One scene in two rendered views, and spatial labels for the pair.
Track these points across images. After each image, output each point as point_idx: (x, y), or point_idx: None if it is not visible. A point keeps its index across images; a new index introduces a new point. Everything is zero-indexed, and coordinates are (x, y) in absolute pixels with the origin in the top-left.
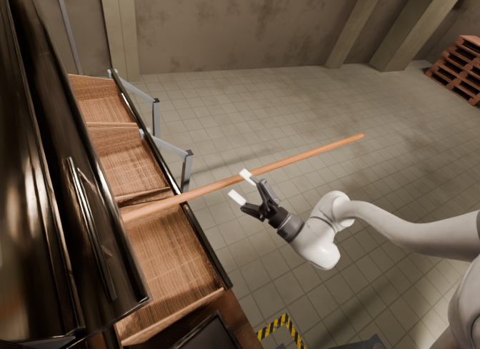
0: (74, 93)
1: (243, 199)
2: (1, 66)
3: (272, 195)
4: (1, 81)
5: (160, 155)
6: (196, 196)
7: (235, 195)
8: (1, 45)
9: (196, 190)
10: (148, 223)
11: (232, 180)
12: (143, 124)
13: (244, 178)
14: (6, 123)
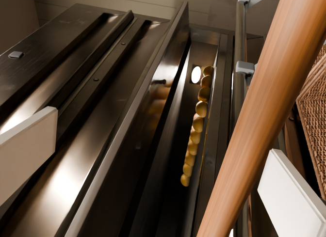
0: (125, 130)
1: (308, 212)
2: (89, 159)
3: None
4: (73, 181)
5: (232, 115)
6: (217, 234)
7: (275, 189)
8: (109, 129)
9: (203, 216)
10: None
11: (250, 99)
12: (234, 62)
13: (33, 172)
14: (42, 235)
